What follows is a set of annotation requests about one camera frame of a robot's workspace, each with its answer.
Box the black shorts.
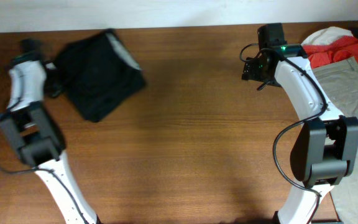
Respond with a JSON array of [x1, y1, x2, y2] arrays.
[[53, 29, 146, 123]]

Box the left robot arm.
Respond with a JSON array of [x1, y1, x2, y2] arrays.
[[0, 39, 100, 223]]

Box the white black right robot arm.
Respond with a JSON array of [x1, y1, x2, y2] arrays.
[[241, 23, 358, 224]]

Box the white cream garment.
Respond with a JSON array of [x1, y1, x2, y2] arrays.
[[301, 26, 354, 46]]

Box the red garment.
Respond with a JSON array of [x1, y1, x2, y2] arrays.
[[303, 36, 358, 68]]

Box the beige khaki garment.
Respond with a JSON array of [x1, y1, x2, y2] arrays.
[[313, 57, 358, 223]]

